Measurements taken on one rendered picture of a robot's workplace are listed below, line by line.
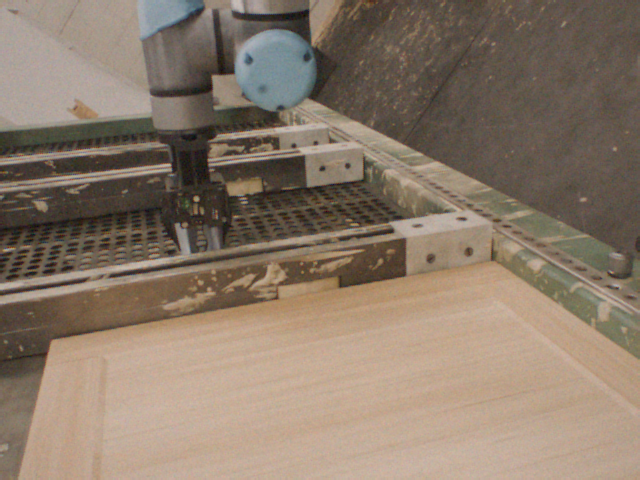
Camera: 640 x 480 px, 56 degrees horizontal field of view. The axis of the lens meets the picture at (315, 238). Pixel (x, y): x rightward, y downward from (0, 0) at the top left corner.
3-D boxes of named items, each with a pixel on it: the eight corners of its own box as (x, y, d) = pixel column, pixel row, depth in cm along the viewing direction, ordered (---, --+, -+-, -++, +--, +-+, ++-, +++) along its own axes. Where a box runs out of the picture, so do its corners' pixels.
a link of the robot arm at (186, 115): (148, 91, 75) (214, 85, 76) (154, 128, 76) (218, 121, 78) (150, 100, 68) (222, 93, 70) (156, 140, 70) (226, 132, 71)
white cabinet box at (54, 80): (279, 181, 442) (0, 5, 356) (236, 246, 448) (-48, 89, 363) (261, 164, 497) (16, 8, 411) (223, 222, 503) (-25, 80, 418)
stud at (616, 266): (635, 278, 68) (639, 254, 66) (617, 282, 67) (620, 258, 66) (619, 270, 70) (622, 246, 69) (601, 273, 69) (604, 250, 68)
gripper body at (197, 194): (171, 238, 73) (156, 140, 68) (167, 216, 81) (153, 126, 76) (234, 229, 75) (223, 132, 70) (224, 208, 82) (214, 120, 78)
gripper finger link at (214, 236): (210, 294, 79) (201, 228, 75) (205, 276, 84) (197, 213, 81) (234, 290, 79) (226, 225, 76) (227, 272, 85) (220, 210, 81)
